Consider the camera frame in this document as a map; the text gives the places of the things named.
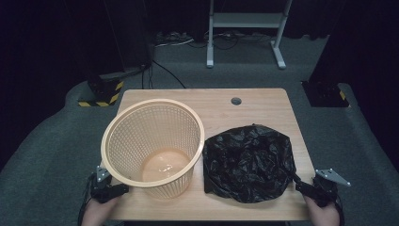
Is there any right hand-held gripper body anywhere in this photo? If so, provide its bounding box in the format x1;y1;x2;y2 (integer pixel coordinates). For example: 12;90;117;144
311;168;352;208

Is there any beige plastic mesh basket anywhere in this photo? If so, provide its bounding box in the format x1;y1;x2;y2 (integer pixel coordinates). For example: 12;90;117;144
100;98;206;201

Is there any bundle of floor cables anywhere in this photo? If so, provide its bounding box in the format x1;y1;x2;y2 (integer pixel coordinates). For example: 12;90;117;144
154;30;273;51

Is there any black plastic garbage bag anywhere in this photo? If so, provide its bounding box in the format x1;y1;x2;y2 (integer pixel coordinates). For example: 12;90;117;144
202;123;297;204

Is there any black floor cable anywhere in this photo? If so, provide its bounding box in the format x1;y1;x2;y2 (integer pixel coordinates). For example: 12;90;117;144
152;59;187;89

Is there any white metal stand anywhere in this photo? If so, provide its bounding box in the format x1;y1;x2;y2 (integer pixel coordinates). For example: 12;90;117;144
205;0;294;71

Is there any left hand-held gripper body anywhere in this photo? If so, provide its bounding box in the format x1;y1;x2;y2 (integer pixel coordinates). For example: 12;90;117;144
89;165;118;204

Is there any black yellow striped stand base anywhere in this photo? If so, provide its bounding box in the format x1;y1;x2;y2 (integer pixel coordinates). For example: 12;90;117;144
77;73;125;108

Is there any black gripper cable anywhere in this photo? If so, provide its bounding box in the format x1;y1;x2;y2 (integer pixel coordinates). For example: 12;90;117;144
334;194;346;226
77;172;96;226

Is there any person's right hand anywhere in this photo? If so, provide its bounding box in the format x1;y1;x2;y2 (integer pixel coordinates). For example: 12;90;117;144
302;194;341;226

